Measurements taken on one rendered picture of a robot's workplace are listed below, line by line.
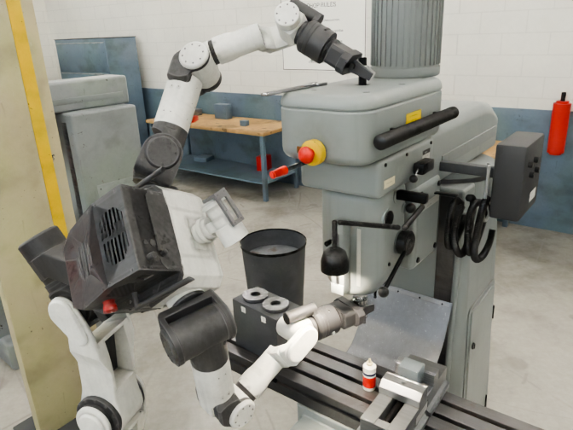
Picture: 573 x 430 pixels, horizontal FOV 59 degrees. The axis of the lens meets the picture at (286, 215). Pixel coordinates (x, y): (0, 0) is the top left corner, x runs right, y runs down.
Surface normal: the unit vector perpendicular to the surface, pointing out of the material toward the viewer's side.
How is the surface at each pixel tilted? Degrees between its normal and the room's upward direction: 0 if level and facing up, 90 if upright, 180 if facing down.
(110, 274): 64
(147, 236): 58
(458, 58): 90
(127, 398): 81
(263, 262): 94
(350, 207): 90
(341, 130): 90
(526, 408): 0
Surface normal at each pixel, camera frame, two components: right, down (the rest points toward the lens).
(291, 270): 0.55, 0.33
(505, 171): -0.60, 0.30
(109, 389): -0.31, 0.34
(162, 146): 0.30, -0.16
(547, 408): -0.04, -0.94
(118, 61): 0.80, 0.18
